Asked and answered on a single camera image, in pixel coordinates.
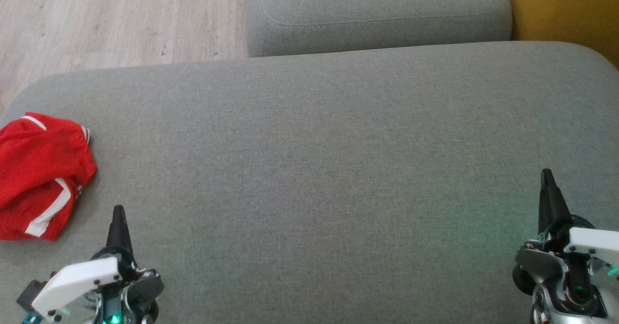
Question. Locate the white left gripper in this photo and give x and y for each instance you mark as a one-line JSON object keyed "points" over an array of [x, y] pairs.
{"points": [[77, 278]]}

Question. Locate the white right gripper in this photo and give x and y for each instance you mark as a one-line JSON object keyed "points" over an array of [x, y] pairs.
{"points": [[590, 242]]}

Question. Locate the red shorts with white stripe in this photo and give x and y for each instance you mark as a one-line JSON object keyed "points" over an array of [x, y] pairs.
{"points": [[38, 169]]}

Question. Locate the yellow sofa back cushion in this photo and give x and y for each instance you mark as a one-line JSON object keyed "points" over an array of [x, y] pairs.
{"points": [[570, 9]]}

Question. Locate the large grey sofa seat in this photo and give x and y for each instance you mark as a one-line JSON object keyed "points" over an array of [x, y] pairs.
{"points": [[309, 169]]}

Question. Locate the grey sofa cushion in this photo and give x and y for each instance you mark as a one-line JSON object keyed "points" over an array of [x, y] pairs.
{"points": [[377, 5]]}

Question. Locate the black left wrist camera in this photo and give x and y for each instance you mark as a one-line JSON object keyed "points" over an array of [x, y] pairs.
{"points": [[30, 295]]}

